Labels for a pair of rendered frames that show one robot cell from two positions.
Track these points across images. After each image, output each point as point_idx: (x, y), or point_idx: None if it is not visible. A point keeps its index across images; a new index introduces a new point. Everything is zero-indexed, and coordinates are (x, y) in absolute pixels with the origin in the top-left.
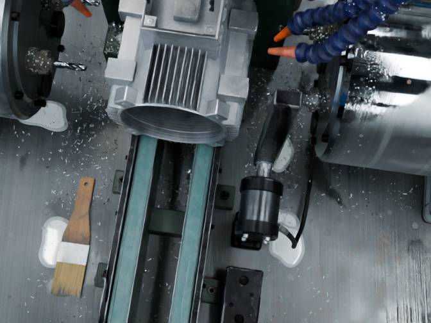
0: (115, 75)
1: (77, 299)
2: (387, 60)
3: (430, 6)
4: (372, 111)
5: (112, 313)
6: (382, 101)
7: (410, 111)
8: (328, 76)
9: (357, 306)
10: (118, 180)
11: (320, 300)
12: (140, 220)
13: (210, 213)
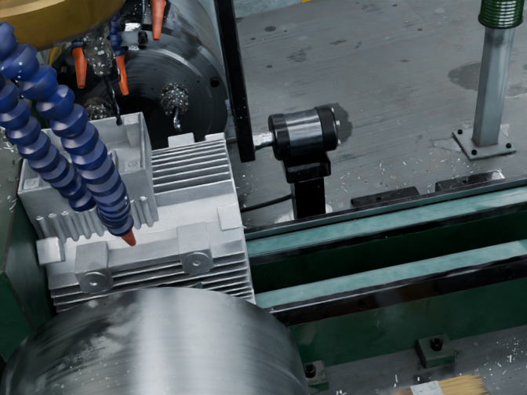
0: (204, 237)
1: (482, 376)
2: (137, 9)
3: None
4: (186, 23)
5: (478, 262)
6: (176, 16)
7: (179, 6)
8: (143, 107)
9: (342, 157)
10: (311, 372)
11: (350, 180)
12: (358, 276)
13: (317, 215)
